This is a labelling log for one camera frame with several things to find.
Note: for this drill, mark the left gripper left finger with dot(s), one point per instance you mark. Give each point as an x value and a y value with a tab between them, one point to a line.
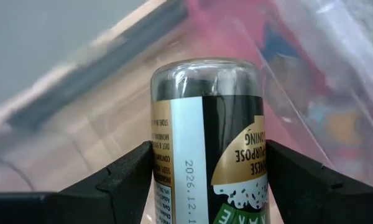
121	193

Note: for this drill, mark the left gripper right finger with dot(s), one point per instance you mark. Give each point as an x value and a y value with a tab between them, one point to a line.
304	193

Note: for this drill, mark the seasoning jar with tan lid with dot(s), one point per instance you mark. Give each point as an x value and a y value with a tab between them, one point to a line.
205	124

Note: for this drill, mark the clear plastic bin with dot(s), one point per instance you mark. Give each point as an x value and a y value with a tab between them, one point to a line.
345	46

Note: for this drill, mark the pink plastic bin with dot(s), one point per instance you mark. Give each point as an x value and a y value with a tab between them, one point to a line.
223	28

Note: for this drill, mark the black metal table frame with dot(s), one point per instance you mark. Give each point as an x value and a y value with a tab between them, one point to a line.
96	62

